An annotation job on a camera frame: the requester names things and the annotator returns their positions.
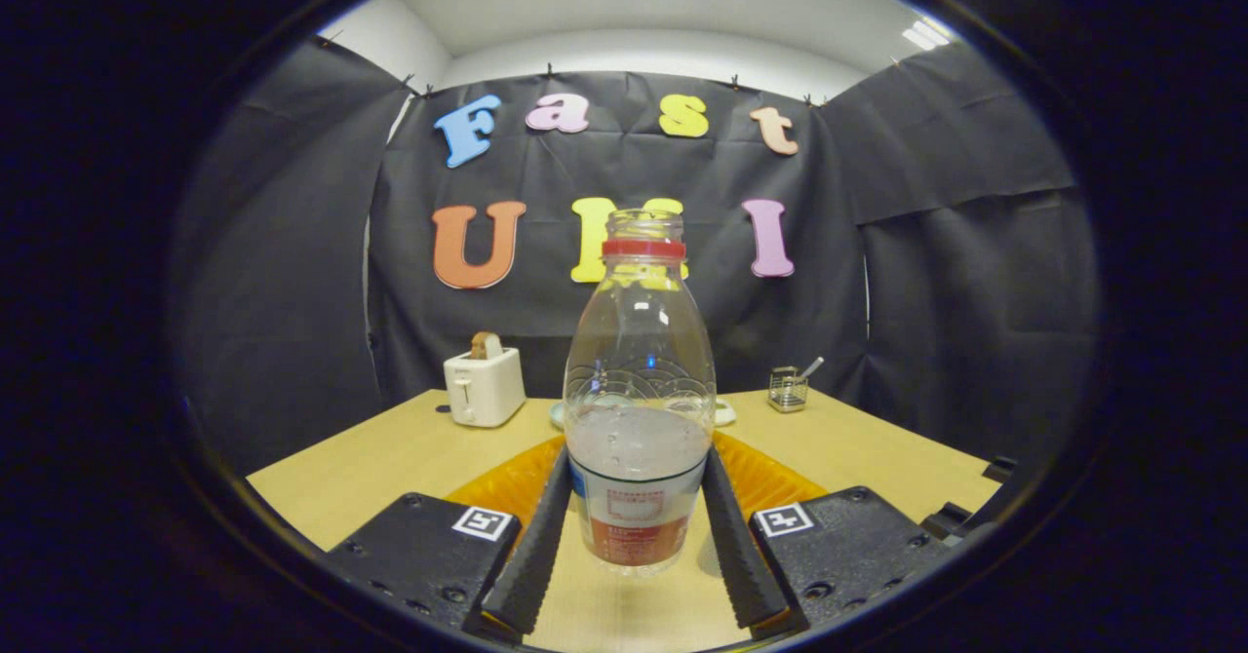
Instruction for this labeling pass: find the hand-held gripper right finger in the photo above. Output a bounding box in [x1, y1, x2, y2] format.
[700, 434, 952, 639]

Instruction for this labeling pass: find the wooden table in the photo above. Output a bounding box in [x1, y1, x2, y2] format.
[246, 387, 1003, 652]

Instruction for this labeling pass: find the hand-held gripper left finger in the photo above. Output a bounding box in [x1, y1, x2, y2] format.
[325, 436, 571, 639]

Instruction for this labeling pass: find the black backdrop cloth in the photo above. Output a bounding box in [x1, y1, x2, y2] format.
[171, 37, 1103, 479]

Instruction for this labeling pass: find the white toaster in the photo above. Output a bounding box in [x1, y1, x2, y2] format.
[444, 347, 527, 428]

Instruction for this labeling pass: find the small ceiling light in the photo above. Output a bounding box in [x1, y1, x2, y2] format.
[902, 18, 952, 52]

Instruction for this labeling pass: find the clear plastic juice bottle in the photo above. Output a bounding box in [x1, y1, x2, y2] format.
[563, 209, 718, 576]

